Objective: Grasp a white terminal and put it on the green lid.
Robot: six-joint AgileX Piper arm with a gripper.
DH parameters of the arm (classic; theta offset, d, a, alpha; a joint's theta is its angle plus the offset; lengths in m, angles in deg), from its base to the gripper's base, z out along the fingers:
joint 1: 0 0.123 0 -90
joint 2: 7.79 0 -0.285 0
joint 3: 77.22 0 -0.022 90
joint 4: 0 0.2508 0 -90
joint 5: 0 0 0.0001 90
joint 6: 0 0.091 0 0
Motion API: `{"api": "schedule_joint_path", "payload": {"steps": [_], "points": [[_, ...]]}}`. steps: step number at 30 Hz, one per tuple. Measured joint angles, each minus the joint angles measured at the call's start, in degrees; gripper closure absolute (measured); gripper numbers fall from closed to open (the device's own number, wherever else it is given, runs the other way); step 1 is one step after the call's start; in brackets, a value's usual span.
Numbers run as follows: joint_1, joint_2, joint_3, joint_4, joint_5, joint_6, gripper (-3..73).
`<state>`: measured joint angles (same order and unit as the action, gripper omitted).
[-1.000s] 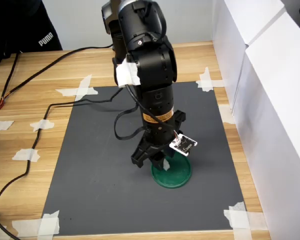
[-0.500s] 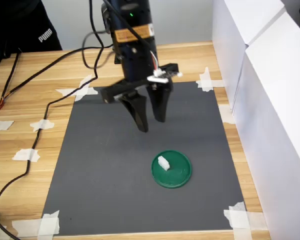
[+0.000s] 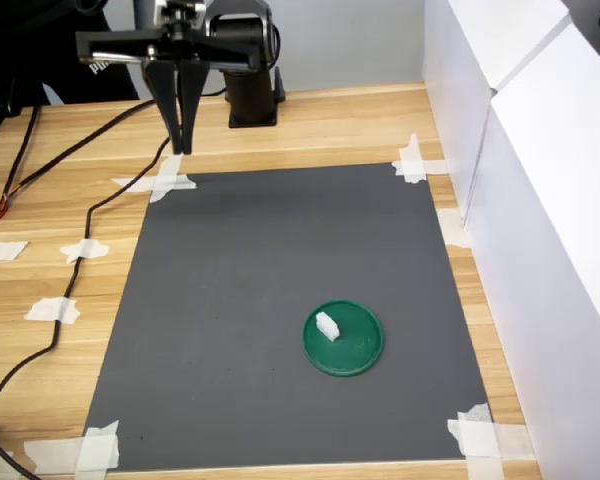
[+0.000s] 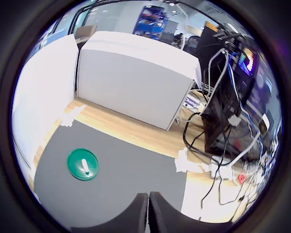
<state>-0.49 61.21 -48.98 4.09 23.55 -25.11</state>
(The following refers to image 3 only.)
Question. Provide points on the small white plastic terminal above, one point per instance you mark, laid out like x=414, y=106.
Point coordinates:
x=327, y=327

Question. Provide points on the round green lid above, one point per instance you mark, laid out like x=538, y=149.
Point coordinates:
x=355, y=350

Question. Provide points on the person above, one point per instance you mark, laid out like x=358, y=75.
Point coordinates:
x=30, y=45

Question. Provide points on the white tape piece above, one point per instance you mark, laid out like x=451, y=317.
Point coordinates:
x=87, y=250
x=97, y=447
x=50, y=310
x=7, y=250
x=412, y=167
x=480, y=440
x=452, y=227
x=167, y=182

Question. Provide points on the dark grey mat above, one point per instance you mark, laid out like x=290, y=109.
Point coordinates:
x=260, y=280

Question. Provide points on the white partition box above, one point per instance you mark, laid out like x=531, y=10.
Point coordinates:
x=460, y=75
x=555, y=225

